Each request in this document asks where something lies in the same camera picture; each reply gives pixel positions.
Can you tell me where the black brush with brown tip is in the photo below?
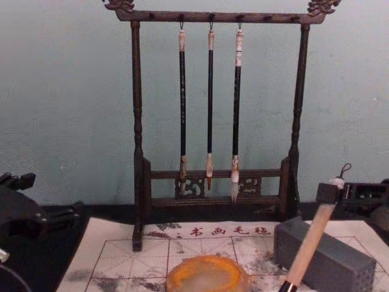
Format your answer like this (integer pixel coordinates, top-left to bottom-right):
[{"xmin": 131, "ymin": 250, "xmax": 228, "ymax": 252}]
[{"xmin": 177, "ymin": 29, "xmax": 190, "ymax": 195}]

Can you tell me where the dark carved wooden brush rack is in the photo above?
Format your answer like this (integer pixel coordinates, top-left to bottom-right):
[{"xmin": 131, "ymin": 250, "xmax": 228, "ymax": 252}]
[{"xmin": 103, "ymin": 0, "xmax": 343, "ymax": 252}]

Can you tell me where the black brush with white bristles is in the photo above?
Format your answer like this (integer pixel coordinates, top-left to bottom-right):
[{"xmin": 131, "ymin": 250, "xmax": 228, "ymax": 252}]
[{"xmin": 230, "ymin": 29, "xmax": 246, "ymax": 203}]

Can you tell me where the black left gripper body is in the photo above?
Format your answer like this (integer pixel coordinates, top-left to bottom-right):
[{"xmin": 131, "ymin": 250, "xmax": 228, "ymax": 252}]
[{"xmin": 0, "ymin": 186, "xmax": 49, "ymax": 244}]

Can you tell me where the thin black brush, orange tip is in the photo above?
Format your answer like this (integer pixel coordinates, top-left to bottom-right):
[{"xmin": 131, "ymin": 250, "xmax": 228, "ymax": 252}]
[{"xmin": 205, "ymin": 29, "xmax": 216, "ymax": 191}]

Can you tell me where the grey rectangular block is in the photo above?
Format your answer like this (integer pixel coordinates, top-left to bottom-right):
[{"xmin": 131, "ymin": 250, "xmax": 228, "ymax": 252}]
[{"xmin": 273, "ymin": 217, "xmax": 377, "ymax": 292}]

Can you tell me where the orange agate dish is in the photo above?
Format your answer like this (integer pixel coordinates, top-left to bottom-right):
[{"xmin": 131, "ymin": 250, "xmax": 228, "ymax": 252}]
[{"xmin": 165, "ymin": 254, "xmax": 250, "ymax": 292}]

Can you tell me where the white felt mat, red grid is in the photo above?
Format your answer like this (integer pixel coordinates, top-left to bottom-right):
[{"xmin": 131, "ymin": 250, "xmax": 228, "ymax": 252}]
[{"xmin": 65, "ymin": 216, "xmax": 389, "ymax": 292}]

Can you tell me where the pale wooden handled brush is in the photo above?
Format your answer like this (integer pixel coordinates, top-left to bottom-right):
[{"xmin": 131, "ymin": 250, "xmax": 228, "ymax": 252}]
[{"xmin": 277, "ymin": 163, "xmax": 353, "ymax": 292}]

